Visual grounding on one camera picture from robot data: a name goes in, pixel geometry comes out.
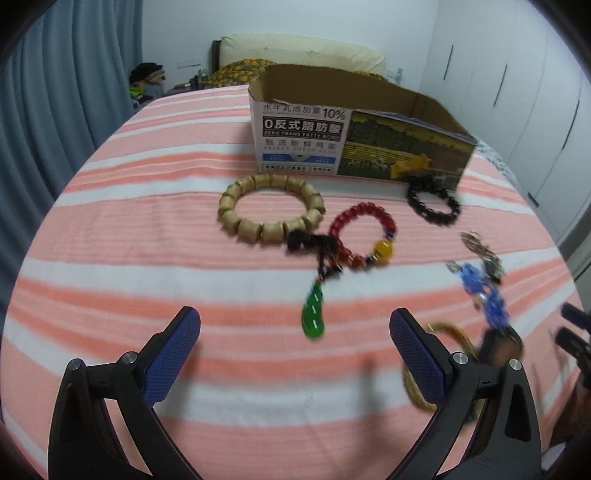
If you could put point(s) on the white wardrobe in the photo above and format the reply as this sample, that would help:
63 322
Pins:
508 92

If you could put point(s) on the grey blue curtain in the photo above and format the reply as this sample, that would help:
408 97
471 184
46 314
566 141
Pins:
69 92

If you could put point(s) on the wall socket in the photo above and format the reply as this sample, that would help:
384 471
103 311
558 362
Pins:
394 74

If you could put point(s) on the cream pillow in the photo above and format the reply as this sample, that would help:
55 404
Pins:
300 50

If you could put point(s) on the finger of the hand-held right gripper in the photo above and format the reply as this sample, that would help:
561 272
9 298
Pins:
572 346
575 316

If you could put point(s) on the metal keyring charm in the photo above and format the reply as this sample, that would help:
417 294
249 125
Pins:
491 267

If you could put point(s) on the grey patterned cloth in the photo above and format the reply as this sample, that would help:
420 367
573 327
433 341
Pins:
496 159

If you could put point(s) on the orange patterned pillow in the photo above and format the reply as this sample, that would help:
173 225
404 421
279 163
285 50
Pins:
231 74

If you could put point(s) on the dark plush toy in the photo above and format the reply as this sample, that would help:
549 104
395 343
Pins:
145 78

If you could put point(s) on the dark wooden headboard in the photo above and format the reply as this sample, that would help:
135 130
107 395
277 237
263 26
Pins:
215 57

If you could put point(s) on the pink white striped bed sheet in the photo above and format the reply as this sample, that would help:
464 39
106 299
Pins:
138 230

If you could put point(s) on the printed cardboard box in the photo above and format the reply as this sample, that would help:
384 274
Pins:
300 129

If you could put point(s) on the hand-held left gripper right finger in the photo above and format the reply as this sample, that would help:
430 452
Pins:
415 360

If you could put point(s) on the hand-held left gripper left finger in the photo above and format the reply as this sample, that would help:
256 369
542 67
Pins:
173 355

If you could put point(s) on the blue beaded ornament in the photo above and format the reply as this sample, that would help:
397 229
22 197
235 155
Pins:
473 277

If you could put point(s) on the dark brown charm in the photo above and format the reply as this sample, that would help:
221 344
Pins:
498 344

